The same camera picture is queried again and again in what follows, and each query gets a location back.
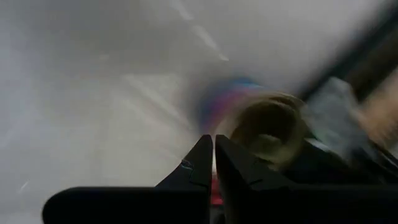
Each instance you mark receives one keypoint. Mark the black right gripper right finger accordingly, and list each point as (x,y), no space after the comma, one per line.
(280,205)

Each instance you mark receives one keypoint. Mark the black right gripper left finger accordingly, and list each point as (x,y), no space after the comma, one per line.
(174,205)

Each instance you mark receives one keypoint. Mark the gold lid seafood can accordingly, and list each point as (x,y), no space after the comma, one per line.
(267,124)

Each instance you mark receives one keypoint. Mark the red tape strip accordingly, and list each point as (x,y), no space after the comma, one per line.
(216,193)

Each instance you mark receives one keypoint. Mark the grey metal bracket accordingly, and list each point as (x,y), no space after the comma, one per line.
(332,115)

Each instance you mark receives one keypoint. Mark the black aluminium table frame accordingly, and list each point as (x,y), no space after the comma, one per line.
(370,62)

